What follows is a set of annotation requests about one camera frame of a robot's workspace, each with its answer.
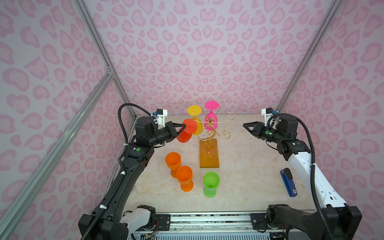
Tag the yellow wine glass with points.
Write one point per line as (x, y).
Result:
(195, 111)

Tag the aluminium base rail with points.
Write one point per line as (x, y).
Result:
(210, 223)

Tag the pink wine glass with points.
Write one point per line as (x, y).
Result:
(211, 119)

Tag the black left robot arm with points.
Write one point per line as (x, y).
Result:
(129, 168)

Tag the orange wine glass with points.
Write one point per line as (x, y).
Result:
(173, 161)
(184, 175)

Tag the red wine glass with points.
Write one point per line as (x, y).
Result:
(186, 134)

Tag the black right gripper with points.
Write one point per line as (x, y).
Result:
(258, 129)

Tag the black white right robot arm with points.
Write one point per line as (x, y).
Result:
(298, 150)

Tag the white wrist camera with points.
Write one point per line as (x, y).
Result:
(268, 113)
(160, 116)

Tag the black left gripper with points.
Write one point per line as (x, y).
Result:
(169, 127)

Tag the gold wire glass rack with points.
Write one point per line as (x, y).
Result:
(205, 135)

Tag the blue box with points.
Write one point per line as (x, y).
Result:
(287, 177)

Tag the orange wine glass front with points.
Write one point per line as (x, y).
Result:
(173, 161)

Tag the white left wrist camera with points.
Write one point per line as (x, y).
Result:
(160, 116)

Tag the green wine glass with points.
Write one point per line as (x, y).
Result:
(211, 181)

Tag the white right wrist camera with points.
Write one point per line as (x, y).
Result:
(268, 113)

